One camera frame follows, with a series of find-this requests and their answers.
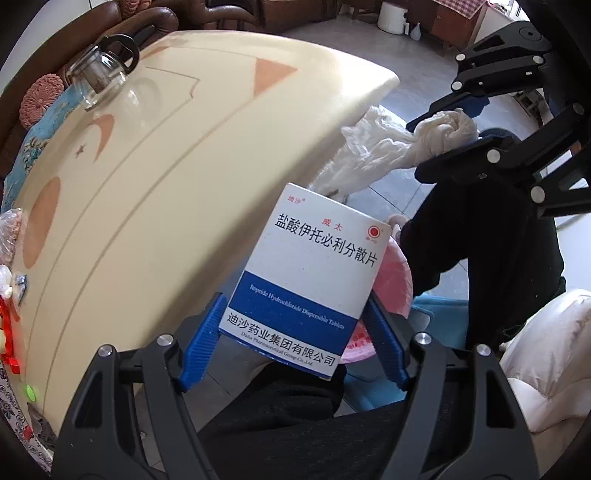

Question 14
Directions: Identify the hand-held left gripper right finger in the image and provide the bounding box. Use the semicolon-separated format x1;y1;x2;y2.
364;294;539;480

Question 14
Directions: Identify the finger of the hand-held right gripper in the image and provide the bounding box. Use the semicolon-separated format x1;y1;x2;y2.
414;102;591;219
405;50;546;132

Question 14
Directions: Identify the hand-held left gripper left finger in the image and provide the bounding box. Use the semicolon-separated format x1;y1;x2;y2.
53;292;228;480

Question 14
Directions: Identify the pink plastic bin liner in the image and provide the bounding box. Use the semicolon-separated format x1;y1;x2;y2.
344;240;413;365

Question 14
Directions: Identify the white and blue medicine box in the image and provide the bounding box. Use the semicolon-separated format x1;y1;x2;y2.
218;182;393;381

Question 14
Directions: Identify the white plastic bag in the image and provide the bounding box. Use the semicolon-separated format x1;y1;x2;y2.
314;105;481;199

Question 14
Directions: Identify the wooden cabinet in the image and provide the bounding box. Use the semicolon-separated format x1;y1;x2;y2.
422;0;489;57

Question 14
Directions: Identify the red checkered cloth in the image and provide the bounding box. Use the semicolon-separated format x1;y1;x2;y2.
434;0;486;17

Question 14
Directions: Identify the person's right leg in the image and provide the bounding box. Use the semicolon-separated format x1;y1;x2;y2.
399;129;567;352

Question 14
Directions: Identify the person's leg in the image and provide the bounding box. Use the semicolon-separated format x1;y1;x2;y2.
198;364;462;480
399;129;567;352

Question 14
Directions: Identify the person's left leg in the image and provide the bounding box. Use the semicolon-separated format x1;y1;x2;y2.
198;364;462;480

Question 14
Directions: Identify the person's beige right shoe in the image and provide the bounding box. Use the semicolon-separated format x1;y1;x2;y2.
385;213;410;241

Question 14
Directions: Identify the white bucket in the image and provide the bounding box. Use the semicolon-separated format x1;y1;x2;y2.
378;1;409;35

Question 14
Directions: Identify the white padded jacket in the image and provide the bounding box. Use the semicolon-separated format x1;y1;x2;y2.
501;288;591;435

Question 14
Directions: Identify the cream carved coffee table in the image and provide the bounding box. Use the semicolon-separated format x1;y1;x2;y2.
9;30;400;435

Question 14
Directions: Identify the red ornament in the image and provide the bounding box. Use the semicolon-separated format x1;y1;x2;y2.
0;295;22;374

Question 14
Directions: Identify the black and white patterned cloth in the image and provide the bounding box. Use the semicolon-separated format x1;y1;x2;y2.
0;369;56;472

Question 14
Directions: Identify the clear plastic snack bag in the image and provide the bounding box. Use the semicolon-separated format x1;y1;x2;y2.
0;208;24;268

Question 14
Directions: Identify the dark wooden armchair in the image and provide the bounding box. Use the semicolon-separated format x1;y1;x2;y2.
203;0;288;33

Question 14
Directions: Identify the blue floral cloth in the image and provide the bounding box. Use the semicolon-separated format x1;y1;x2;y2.
0;85;85;213

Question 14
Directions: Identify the pink round crochet cushion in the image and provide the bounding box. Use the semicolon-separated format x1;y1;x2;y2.
19;74;64;127

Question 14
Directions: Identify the glass teapot with black lid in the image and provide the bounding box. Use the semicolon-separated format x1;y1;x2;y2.
65;33;140;110

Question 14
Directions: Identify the brown leather sofa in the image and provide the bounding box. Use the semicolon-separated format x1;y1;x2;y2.
0;0;180;160

